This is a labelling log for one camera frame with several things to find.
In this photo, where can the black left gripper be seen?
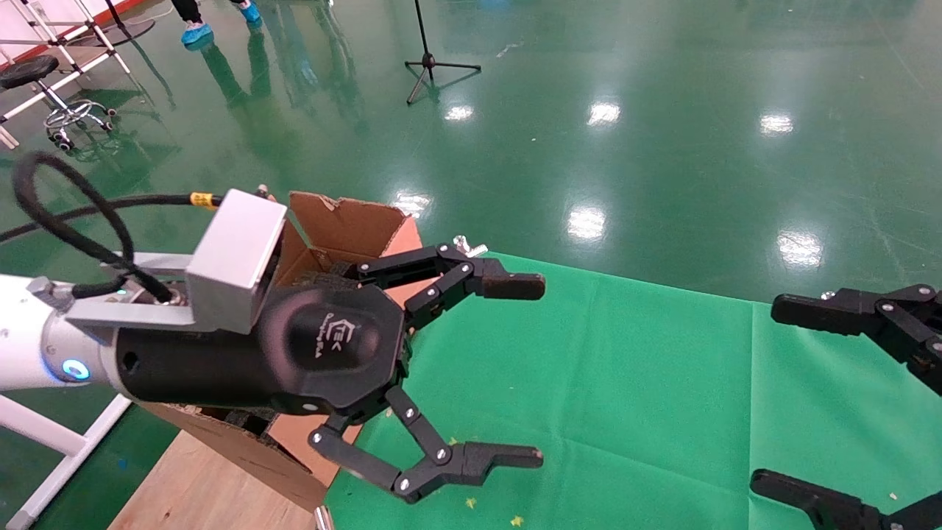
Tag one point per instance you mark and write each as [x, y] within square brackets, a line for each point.
[316, 346]

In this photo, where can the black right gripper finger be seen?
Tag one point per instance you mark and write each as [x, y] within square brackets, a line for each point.
[824, 313]
[802, 497]

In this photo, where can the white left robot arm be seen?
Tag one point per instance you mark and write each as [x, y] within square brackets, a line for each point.
[22, 331]

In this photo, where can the large open cardboard carton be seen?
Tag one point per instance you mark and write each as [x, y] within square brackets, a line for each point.
[353, 228]

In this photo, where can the green cloth mat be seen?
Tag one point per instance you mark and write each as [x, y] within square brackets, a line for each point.
[625, 383]

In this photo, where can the black foam insert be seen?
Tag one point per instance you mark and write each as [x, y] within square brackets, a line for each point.
[316, 278]
[250, 421]

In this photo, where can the black tripod stand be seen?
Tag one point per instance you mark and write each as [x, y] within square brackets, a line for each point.
[430, 62]

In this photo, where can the person with blue shoe covers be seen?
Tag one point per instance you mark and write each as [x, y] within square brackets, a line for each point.
[197, 33]

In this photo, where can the white height-adjustable desk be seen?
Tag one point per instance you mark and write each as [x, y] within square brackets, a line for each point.
[44, 434]

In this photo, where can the black stand with round base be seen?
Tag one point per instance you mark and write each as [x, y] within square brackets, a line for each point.
[136, 29]

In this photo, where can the black stool with chrome base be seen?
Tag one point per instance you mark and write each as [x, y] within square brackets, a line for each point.
[29, 70]

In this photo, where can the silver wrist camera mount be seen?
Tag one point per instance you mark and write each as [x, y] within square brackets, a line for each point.
[235, 250]

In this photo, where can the white frame table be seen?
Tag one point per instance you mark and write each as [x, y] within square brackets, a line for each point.
[88, 69]

